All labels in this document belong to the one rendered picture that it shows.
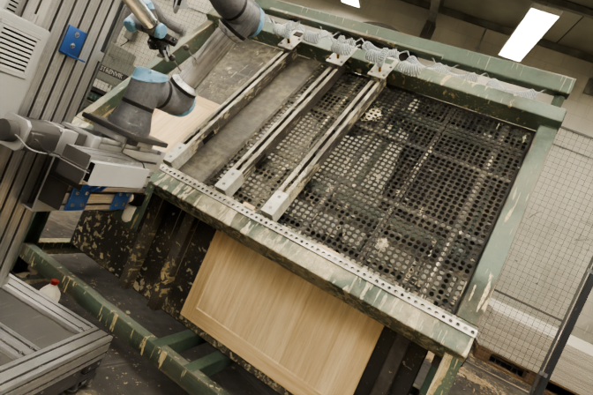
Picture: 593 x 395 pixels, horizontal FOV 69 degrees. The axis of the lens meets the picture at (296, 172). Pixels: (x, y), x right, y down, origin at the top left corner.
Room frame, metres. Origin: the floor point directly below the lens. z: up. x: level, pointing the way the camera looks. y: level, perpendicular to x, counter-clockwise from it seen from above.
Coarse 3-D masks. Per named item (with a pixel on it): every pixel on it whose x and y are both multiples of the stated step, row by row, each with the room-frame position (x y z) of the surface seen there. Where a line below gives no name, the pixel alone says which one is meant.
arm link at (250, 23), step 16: (240, 16) 1.52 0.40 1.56; (256, 16) 1.57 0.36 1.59; (224, 32) 1.57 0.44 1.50; (240, 32) 1.57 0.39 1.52; (256, 32) 1.61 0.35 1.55; (208, 48) 1.59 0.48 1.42; (224, 48) 1.60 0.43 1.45; (192, 64) 1.61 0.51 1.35; (208, 64) 1.61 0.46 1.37; (176, 80) 1.62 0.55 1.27; (192, 80) 1.63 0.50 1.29; (176, 96) 1.62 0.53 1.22; (192, 96) 1.65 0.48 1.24; (176, 112) 1.67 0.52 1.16
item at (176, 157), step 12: (288, 24) 2.51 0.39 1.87; (288, 36) 2.51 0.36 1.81; (288, 48) 2.55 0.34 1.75; (276, 60) 2.56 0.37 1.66; (288, 60) 2.59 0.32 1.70; (264, 72) 2.46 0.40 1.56; (276, 72) 2.53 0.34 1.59; (252, 84) 2.40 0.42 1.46; (264, 84) 2.47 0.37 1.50; (240, 96) 2.33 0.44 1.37; (252, 96) 2.42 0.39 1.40; (228, 108) 2.27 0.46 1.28; (240, 108) 2.36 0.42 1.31; (204, 120) 2.22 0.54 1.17; (216, 120) 2.22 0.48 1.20; (228, 120) 2.30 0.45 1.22; (192, 132) 2.17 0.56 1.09; (204, 132) 2.17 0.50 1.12; (216, 132) 2.25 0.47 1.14; (180, 144) 2.12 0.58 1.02; (192, 144) 2.13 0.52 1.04; (204, 144) 2.20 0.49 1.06; (168, 156) 2.07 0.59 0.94; (180, 156) 2.08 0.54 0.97
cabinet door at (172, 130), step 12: (156, 108) 2.40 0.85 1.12; (204, 108) 2.37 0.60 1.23; (216, 108) 2.36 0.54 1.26; (156, 120) 2.34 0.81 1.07; (168, 120) 2.33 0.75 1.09; (180, 120) 2.32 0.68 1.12; (192, 120) 2.31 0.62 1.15; (156, 132) 2.27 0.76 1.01; (168, 132) 2.26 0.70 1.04; (180, 132) 2.26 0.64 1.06
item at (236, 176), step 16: (336, 64) 2.42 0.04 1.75; (320, 80) 2.39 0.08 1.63; (336, 80) 2.47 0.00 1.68; (304, 96) 2.30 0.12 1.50; (320, 96) 2.37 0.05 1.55; (288, 112) 2.22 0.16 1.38; (304, 112) 2.28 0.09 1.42; (272, 128) 2.15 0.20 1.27; (288, 128) 2.19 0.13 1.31; (256, 144) 2.08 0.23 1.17; (272, 144) 2.11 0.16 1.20; (240, 160) 2.02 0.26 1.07; (256, 160) 2.04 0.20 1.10; (224, 176) 1.96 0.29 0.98; (240, 176) 1.97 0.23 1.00; (224, 192) 1.91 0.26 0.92
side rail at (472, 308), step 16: (544, 128) 2.05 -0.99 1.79; (544, 144) 1.99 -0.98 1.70; (528, 160) 1.93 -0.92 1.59; (544, 160) 1.92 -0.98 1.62; (528, 176) 1.87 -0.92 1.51; (512, 192) 1.82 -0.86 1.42; (528, 192) 1.81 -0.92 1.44; (512, 208) 1.77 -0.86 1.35; (496, 224) 1.72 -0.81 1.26; (512, 224) 1.72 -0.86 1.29; (496, 240) 1.67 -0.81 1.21; (512, 240) 1.67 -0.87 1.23; (496, 256) 1.63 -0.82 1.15; (480, 272) 1.59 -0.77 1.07; (496, 272) 1.58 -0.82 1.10; (480, 288) 1.55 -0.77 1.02; (464, 304) 1.51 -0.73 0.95; (480, 304) 1.51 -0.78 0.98; (464, 320) 1.48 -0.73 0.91; (480, 320) 1.47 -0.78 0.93
